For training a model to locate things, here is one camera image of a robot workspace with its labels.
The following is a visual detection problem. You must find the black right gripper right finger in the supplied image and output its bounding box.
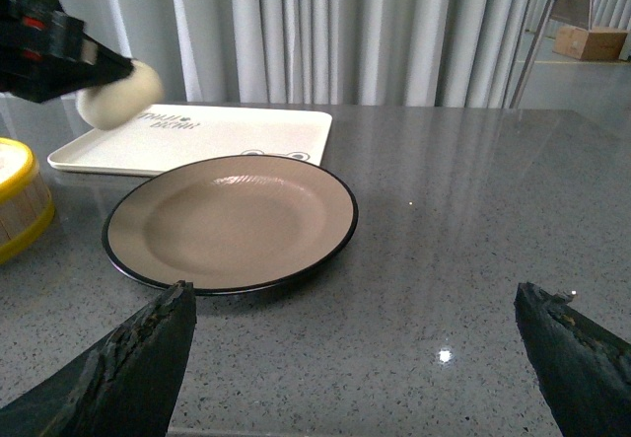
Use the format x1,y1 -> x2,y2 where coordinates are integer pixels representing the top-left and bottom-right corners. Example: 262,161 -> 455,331
514,283 -> 630,436

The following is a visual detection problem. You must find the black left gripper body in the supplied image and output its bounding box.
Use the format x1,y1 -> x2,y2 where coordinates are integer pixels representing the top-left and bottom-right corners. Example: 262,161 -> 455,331
1,0 -> 133,104

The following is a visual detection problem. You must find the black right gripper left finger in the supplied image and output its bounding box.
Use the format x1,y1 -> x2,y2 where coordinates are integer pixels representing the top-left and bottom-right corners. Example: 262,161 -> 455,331
1,281 -> 196,436

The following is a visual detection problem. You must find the white steamed bun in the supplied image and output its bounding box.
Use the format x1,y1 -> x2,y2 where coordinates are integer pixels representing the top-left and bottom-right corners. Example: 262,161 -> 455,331
76,60 -> 164,131

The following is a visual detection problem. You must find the beige plate with black rim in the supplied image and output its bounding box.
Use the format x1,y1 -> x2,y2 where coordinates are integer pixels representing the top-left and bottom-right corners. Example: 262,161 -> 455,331
103,155 -> 359,295

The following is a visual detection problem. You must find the cream bear serving tray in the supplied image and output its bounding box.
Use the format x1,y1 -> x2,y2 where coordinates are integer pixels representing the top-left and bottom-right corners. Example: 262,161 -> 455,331
48,105 -> 332,176

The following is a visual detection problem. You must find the yellow rimmed bamboo steamer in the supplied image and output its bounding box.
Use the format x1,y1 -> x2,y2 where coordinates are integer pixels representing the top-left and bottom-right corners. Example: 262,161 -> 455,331
1,137 -> 55,263

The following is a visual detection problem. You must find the grey pleated curtain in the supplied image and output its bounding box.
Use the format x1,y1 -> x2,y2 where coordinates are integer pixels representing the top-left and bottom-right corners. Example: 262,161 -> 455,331
0,0 -> 631,109

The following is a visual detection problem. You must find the brown cardboard box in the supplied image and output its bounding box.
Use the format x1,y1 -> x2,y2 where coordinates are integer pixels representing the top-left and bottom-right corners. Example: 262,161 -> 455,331
553,26 -> 629,61

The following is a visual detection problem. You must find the metal stand with black knob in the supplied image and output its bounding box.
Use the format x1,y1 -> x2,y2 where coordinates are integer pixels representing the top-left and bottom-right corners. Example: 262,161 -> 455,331
509,0 -> 558,109

